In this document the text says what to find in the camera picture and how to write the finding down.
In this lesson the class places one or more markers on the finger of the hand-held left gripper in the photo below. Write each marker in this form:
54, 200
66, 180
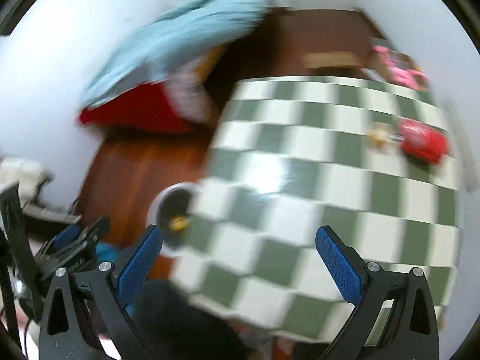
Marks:
65, 236
93, 232

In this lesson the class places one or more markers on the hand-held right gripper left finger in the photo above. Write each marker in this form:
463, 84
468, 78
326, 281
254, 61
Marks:
140, 266

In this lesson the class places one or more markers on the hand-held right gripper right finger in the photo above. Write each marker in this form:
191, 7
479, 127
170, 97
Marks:
337, 266

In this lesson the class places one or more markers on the white round trash bin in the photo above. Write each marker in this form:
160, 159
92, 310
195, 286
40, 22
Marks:
172, 202

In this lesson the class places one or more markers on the green white checkered tablecloth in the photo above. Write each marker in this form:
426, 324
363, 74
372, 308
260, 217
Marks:
318, 195

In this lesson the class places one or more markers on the red blanket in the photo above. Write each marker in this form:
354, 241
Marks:
142, 108

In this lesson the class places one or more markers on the crumpled yellow paper cup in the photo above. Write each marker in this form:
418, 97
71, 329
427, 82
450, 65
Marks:
378, 134

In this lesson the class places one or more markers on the red soda can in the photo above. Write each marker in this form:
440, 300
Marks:
423, 140

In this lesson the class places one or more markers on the pink patterned bed sheet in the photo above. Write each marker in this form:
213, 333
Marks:
187, 93

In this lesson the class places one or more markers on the small wooden stool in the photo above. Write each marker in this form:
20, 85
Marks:
330, 60

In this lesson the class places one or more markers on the pink plush toy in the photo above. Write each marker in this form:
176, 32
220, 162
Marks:
401, 69

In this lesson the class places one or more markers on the open cardboard box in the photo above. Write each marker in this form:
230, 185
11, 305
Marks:
375, 56

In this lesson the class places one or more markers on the light blue duvet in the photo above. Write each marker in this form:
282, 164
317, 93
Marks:
180, 33

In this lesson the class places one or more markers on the wooden bed frame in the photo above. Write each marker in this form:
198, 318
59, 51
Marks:
212, 62

